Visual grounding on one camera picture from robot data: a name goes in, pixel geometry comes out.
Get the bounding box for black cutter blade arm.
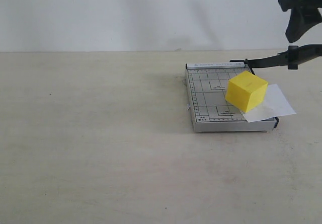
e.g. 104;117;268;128
229;44;321;70

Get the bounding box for white paper sheet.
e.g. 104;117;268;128
242;84;296;123

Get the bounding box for yellow foam cube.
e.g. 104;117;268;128
225;71;268;113

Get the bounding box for grey paper cutter base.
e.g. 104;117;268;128
186;60;279;132

